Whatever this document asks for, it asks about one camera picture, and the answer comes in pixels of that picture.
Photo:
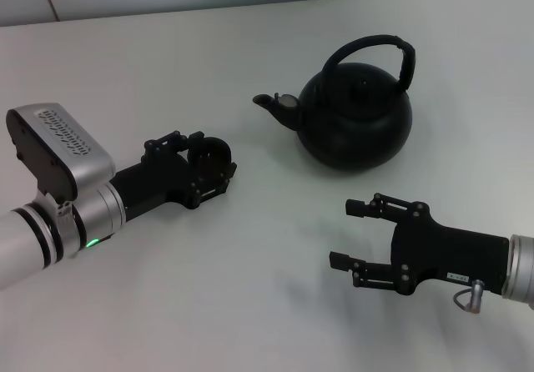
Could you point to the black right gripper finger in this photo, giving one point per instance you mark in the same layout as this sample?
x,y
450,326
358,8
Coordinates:
x,y
392,211
375,275

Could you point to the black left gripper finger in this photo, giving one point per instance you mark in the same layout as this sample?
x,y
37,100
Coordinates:
x,y
213,188
167,142

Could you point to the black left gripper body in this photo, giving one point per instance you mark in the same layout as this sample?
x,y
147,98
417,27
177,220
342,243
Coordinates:
x,y
158,184

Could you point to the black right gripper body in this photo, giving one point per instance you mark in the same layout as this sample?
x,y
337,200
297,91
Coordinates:
x,y
454,255

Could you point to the dark brown round teacup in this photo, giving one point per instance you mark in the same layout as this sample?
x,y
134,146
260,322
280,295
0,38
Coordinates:
x,y
208,155

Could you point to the black cast iron teapot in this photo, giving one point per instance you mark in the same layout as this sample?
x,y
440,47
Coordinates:
x,y
354,138

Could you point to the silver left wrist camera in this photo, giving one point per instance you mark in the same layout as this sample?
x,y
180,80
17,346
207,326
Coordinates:
x,y
62,138

